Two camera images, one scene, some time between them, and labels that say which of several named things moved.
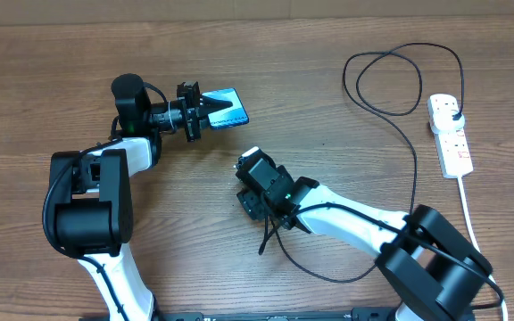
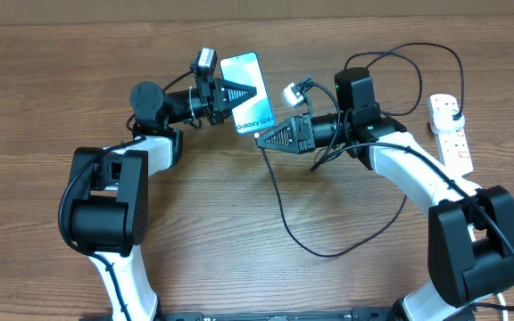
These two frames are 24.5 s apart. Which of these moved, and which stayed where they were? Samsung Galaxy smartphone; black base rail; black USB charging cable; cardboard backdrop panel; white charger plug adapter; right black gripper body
Moved: black USB charging cable; right black gripper body; Samsung Galaxy smartphone
Stayed: white charger plug adapter; black base rail; cardboard backdrop panel
